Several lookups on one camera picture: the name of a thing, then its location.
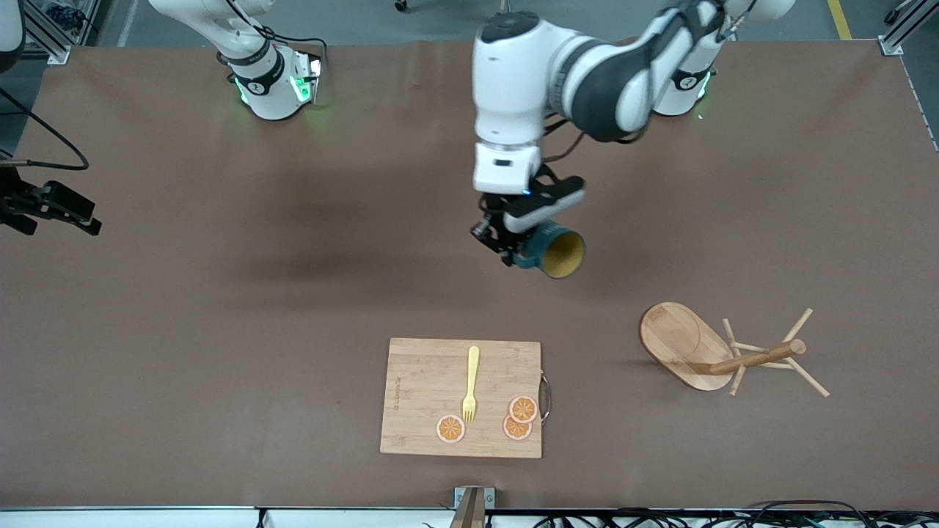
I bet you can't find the black cable tangle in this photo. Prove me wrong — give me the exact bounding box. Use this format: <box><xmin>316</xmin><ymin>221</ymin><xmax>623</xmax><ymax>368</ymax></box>
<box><xmin>532</xmin><ymin>512</ymin><xmax>734</xmax><ymax>528</ymax></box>

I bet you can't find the bamboo cutting board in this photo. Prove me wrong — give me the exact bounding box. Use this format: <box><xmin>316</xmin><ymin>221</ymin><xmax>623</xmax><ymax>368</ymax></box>
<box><xmin>379</xmin><ymin>337</ymin><xmax>552</xmax><ymax>460</ymax></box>

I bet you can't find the brown pole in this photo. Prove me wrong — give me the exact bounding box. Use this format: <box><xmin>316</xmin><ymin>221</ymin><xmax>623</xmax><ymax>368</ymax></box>
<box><xmin>449</xmin><ymin>490</ymin><xmax>485</xmax><ymax>528</ymax></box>

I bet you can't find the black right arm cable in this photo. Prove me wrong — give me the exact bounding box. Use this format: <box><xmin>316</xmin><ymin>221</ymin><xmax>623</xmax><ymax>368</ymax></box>
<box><xmin>0</xmin><ymin>0</ymin><xmax>327</xmax><ymax>171</ymax></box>

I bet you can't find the yellow fork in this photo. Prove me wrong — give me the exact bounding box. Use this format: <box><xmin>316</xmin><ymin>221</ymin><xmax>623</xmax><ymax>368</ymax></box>
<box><xmin>461</xmin><ymin>346</ymin><xmax>481</xmax><ymax>425</ymax></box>

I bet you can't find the black looped cable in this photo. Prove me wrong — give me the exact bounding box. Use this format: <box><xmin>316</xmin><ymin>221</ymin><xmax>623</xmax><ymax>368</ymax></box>
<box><xmin>737</xmin><ymin>500</ymin><xmax>877</xmax><ymax>528</ymax></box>

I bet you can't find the wooden mug rack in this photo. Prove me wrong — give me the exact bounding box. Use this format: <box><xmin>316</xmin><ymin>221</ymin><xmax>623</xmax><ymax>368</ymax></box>
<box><xmin>639</xmin><ymin>301</ymin><xmax>831</xmax><ymax>398</ymax></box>

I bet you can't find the grey metal bracket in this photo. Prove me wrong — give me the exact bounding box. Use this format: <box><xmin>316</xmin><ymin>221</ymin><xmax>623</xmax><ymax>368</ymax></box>
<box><xmin>453</xmin><ymin>486</ymin><xmax>495</xmax><ymax>528</ymax></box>

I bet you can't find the teal cup with yellow inside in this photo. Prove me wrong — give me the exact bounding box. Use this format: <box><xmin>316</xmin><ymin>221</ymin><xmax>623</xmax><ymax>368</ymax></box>
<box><xmin>512</xmin><ymin>222</ymin><xmax>587</xmax><ymax>280</ymax></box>

